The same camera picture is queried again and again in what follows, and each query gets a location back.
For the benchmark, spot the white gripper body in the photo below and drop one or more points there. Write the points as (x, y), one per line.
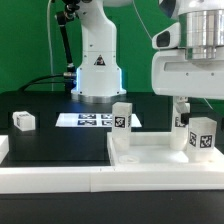
(173, 74)

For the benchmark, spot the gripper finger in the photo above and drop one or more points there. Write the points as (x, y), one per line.
(181, 105)

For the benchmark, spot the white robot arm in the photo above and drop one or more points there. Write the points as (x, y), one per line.
(189, 58)

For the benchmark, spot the white square tabletop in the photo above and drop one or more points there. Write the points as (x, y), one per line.
(145, 148)

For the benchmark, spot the white sheet with AprilTags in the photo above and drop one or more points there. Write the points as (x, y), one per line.
(84, 120)

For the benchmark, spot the white U-shaped fence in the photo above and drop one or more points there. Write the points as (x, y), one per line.
(192, 176)

